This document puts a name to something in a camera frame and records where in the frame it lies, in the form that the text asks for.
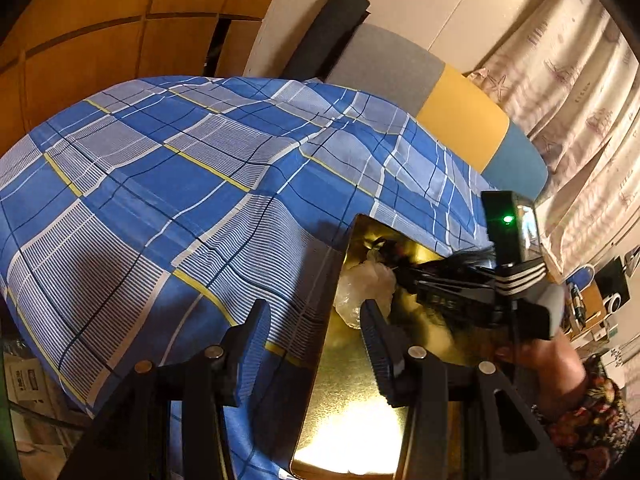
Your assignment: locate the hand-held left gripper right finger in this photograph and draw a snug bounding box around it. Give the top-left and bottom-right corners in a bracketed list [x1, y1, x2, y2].
[360, 299, 576, 480]

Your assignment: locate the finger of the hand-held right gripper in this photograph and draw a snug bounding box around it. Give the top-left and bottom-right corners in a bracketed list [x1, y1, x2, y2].
[414, 285, 503, 328]
[394, 262, 497, 288]

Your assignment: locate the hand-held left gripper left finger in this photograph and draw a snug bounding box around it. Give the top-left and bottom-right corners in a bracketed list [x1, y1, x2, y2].
[57, 299, 273, 480]

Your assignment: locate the gold tin box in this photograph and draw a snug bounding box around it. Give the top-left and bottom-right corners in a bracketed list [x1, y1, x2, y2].
[290, 214, 506, 478]

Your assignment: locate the white crinkled plastic bag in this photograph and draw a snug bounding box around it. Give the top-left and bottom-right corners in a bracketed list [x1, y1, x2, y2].
[334, 255, 397, 329]

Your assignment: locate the person's right hand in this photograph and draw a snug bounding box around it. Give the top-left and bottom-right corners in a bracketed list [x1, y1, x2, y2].
[494, 332, 588, 423]

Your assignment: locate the blue chair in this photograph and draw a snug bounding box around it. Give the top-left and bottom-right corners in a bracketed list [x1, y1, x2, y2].
[565, 265, 597, 292]

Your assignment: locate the wooden chair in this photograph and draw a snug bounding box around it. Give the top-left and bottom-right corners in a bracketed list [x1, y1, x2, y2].
[562, 280, 607, 333]

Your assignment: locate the black monitor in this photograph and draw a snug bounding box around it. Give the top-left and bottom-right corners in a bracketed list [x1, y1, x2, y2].
[595, 255, 632, 311]

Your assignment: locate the blue plaid bedsheet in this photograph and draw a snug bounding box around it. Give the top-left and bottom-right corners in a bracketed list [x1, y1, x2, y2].
[0, 76, 496, 480]

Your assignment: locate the grey yellow blue headboard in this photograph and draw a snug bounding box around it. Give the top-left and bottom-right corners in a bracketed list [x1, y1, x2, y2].
[325, 24, 549, 202]

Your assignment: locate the cream printed curtain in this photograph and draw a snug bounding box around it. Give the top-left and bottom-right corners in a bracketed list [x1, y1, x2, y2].
[467, 0, 640, 283]

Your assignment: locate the cardboard box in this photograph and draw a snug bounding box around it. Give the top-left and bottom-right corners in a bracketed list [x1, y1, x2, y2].
[4, 354, 52, 407]

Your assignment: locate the black rolled mat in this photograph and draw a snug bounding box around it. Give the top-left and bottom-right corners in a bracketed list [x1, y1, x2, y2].
[282, 0, 372, 83]

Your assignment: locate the wooden wardrobe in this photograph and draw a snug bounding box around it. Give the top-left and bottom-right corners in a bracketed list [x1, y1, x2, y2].
[0, 0, 296, 147]

